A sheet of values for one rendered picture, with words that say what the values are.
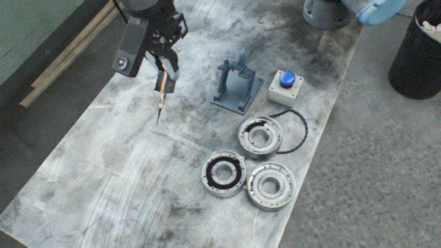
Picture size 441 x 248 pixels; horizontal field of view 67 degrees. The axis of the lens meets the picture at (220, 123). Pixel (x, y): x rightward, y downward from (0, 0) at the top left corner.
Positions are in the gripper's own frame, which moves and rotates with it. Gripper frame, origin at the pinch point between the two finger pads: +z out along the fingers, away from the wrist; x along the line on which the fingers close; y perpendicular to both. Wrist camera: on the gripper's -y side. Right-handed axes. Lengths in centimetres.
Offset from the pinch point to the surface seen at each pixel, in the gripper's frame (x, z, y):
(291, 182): -33.6, 13.5, -5.1
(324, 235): -46, 98, 9
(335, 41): -26, 18, 42
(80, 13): 149, 83, 61
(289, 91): -22.9, 12.3, 15.9
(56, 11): 147, 69, 47
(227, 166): -19.0, 13.3, -8.5
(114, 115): 15.5, 13.5, -10.1
